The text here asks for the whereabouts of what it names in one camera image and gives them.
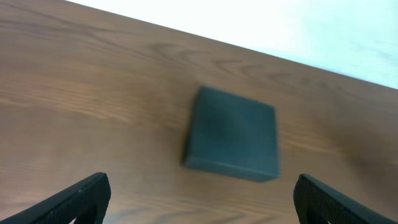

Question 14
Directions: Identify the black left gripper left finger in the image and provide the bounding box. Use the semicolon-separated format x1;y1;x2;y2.
1;172;111;224

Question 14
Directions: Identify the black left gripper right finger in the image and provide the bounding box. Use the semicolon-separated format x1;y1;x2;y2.
293;174;397;224

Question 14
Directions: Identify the dark green box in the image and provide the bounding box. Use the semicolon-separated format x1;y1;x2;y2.
183;87;280;182

